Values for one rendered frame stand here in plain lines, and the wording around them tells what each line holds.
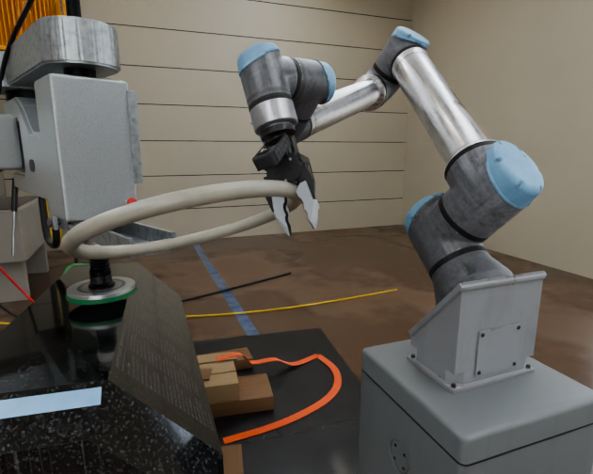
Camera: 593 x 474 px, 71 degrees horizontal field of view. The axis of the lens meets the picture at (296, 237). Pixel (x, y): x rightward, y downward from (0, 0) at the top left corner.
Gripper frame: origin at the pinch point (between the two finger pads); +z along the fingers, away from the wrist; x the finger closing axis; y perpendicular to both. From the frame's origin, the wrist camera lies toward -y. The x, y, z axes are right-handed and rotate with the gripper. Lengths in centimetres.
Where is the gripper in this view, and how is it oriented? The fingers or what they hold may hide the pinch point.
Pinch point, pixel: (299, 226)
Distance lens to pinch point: 80.0
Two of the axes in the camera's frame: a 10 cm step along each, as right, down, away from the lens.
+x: -9.1, 2.7, 3.2
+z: 2.6, 9.6, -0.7
